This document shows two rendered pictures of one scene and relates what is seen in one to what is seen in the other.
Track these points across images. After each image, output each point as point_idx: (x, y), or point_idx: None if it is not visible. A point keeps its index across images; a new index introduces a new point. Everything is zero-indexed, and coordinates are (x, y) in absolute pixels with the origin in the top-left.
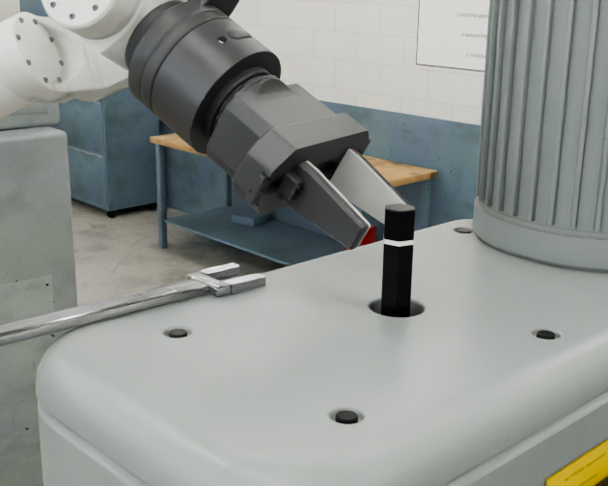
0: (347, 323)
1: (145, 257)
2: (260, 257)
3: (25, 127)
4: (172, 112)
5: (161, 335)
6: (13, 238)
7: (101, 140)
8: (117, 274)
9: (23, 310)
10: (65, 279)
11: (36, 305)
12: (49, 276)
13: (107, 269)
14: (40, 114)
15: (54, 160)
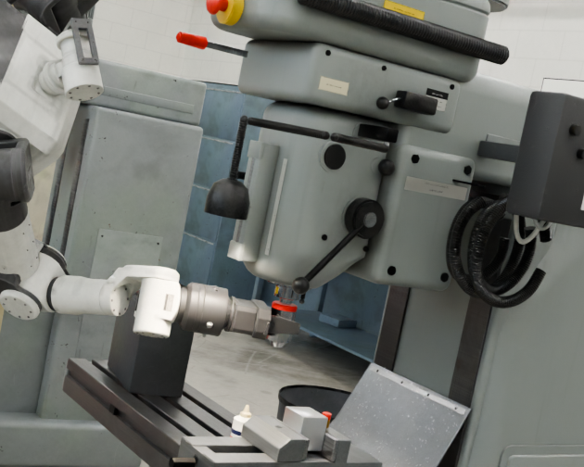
0: None
1: (230, 334)
2: (337, 359)
3: (172, 120)
4: None
5: None
6: (143, 197)
7: (216, 228)
8: (201, 338)
9: (134, 258)
10: (172, 244)
11: (145, 257)
12: (161, 237)
13: (194, 334)
14: (186, 113)
15: (188, 146)
